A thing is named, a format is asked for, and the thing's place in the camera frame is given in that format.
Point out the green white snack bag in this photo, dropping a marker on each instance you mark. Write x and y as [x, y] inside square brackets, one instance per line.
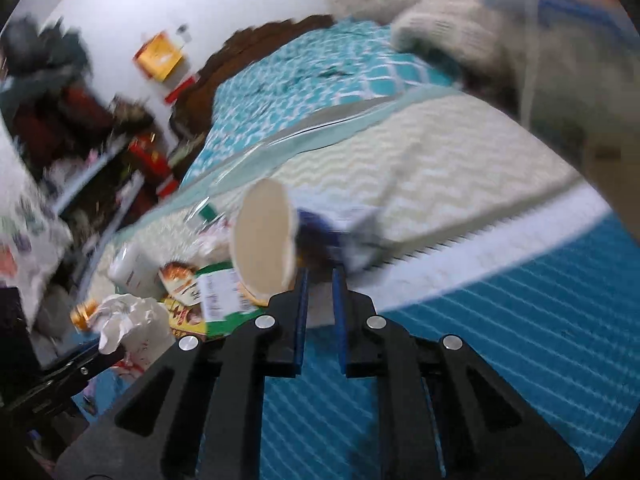
[207, 302]

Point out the blue and beige paper cup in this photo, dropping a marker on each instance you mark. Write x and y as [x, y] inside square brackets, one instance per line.
[276, 229]

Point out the yellow red wall calendar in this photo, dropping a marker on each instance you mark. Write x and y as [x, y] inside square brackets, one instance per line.
[158, 57]

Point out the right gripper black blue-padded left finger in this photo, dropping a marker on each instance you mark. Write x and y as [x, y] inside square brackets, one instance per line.
[196, 413]

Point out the white patterned pillow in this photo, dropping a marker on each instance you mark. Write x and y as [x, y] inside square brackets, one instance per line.
[469, 31]

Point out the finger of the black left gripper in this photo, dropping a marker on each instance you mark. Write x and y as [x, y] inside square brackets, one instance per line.
[62, 379]

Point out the clear lidded storage bin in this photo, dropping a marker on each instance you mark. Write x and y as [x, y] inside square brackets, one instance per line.
[576, 67]

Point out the red gift box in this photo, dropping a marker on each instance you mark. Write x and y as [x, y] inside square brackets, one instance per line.
[153, 165]

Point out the white paper ball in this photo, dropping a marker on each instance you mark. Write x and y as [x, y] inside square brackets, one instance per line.
[139, 325]

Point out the cluttered metal shelf rack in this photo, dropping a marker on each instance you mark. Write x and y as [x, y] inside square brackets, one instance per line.
[75, 144]

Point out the white plastic wipes pack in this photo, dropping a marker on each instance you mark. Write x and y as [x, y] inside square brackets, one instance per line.
[135, 272]

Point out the carved brown wooden headboard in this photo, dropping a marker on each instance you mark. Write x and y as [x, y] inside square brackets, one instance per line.
[193, 111]

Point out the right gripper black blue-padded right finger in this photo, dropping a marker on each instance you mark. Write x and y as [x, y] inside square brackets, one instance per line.
[443, 411]

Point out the teal patterned bed blanket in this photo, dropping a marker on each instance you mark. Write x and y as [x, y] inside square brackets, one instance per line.
[490, 233]

